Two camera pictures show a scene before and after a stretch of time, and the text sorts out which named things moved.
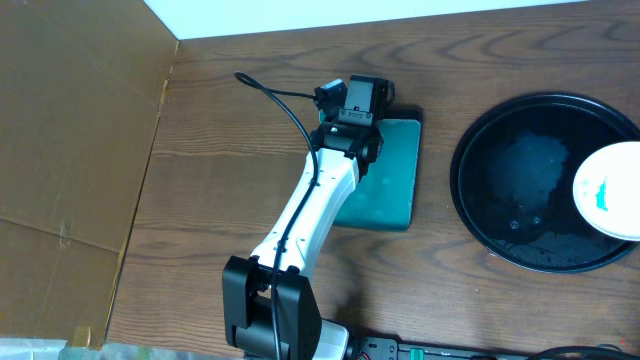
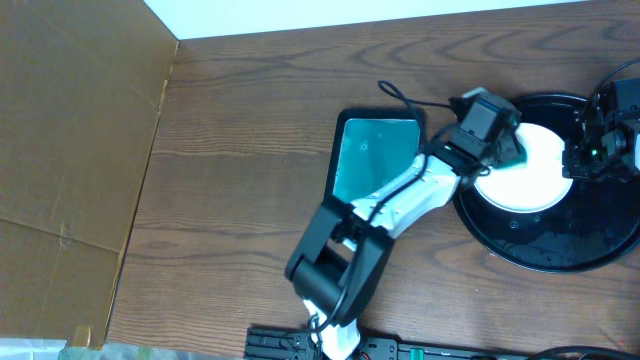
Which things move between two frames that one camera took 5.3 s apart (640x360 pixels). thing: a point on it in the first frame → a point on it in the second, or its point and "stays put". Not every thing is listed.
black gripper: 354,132 → 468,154
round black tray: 512,182 stays put
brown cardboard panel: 81,88 stays put
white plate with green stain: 606,191 → 535,185
